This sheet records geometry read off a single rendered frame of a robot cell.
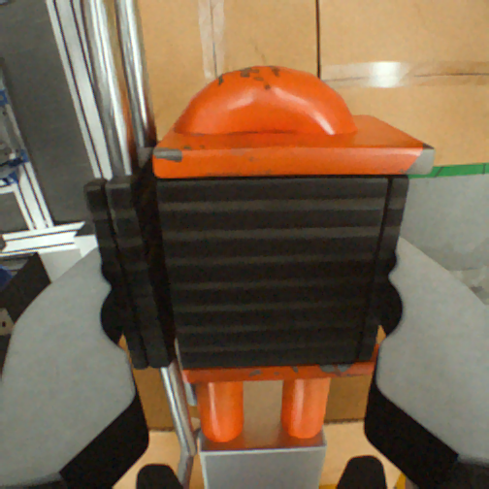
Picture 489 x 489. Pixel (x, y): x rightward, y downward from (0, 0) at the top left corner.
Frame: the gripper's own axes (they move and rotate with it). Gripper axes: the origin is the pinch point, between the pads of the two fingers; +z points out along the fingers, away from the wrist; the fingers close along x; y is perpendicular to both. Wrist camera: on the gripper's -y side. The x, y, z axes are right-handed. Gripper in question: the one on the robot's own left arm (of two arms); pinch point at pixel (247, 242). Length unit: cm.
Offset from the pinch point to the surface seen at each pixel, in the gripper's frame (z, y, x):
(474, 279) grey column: 120, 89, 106
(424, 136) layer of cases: 67, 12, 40
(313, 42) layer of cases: 67, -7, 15
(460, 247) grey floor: 122, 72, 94
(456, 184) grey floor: 122, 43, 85
